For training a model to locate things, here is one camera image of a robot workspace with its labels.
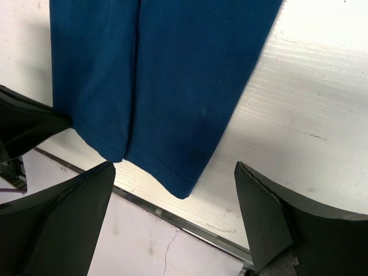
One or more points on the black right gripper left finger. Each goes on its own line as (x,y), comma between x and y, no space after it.
(55,231)

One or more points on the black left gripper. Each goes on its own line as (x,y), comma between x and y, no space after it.
(26,123)

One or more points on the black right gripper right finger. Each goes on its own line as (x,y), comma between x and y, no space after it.
(291,234)

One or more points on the blue Mickey t-shirt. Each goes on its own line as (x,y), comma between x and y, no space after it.
(155,82)

